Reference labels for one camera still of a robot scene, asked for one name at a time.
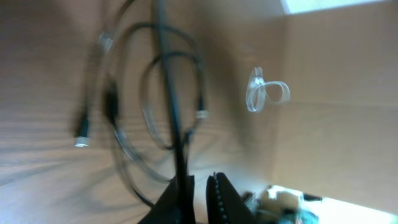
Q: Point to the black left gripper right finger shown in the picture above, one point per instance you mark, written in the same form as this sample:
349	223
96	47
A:
224	204

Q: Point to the brown cardboard panel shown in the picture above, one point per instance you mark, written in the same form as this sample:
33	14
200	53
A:
337	137

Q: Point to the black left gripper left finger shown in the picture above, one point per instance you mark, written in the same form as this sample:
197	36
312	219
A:
169	208

